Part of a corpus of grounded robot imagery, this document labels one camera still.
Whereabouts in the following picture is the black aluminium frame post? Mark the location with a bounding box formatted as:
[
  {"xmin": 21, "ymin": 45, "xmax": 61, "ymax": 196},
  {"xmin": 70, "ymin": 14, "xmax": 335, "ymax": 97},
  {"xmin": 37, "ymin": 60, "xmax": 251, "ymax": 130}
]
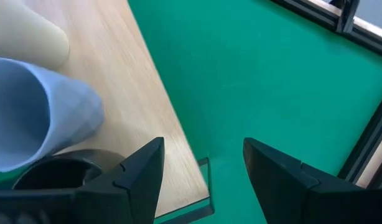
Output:
[{"xmin": 330, "ymin": 0, "xmax": 361, "ymax": 34}]

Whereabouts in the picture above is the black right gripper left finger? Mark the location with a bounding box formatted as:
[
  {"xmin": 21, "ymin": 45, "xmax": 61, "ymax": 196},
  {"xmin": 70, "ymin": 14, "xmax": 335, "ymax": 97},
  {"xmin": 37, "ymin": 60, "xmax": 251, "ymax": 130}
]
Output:
[{"xmin": 0, "ymin": 136, "xmax": 165, "ymax": 224}]

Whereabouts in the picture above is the black metal shelf frame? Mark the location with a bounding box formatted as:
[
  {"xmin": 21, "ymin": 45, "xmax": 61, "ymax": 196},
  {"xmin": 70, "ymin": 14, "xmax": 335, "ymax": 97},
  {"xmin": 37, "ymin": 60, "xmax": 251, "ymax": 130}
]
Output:
[{"xmin": 153, "ymin": 157, "xmax": 215, "ymax": 224}]

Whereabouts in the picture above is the glossy black cup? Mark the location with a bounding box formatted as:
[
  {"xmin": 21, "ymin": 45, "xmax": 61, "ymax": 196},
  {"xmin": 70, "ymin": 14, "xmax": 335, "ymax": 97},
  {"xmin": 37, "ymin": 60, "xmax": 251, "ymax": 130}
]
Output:
[{"xmin": 12, "ymin": 148, "xmax": 127, "ymax": 191}]

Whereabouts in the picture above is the green table mat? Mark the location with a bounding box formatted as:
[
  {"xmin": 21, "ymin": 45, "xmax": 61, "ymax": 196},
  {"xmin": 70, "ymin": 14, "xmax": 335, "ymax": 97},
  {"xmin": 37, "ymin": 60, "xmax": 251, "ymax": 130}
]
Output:
[{"xmin": 127, "ymin": 0, "xmax": 382, "ymax": 224}]

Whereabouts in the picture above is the cream cup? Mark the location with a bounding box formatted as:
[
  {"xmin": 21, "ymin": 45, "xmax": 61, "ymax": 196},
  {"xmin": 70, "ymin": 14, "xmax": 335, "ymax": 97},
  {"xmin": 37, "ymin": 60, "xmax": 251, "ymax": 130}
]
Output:
[{"xmin": 0, "ymin": 0, "xmax": 70, "ymax": 71}]

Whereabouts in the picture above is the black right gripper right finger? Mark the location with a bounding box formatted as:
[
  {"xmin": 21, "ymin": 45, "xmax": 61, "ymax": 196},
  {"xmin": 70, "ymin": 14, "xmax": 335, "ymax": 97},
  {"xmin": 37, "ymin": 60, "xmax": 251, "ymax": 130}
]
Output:
[{"xmin": 242, "ymin": 137, "xmax": 382, "ymax": 224}]

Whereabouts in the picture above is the wooden shelf board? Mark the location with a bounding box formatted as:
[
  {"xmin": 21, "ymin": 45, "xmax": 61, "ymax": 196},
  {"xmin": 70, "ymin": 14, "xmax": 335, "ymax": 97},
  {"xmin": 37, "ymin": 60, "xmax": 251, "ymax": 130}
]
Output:
[{"xmin": 22, "ymin": 0, "xmax": 210, "ymax": 218}]

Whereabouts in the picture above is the black aluminium frame rail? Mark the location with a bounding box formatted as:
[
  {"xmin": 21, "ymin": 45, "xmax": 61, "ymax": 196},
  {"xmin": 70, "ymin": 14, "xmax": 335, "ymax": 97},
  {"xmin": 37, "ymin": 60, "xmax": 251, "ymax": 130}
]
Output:
[
  {"xmin": 268, "ymin": 0, "xmax": 382, "ymax": 59},
  {"xmin": 337, "ymin": 88, "xmax": 382, "ymax": 190}
]

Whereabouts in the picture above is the light blue faceted cup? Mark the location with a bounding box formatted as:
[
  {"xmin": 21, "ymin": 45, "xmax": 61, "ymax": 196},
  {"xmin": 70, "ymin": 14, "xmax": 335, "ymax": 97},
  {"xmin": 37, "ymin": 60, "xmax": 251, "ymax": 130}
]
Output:
[{"xmin": 0, "ymin": 56, "xmax": 105, "ymax": 174}]

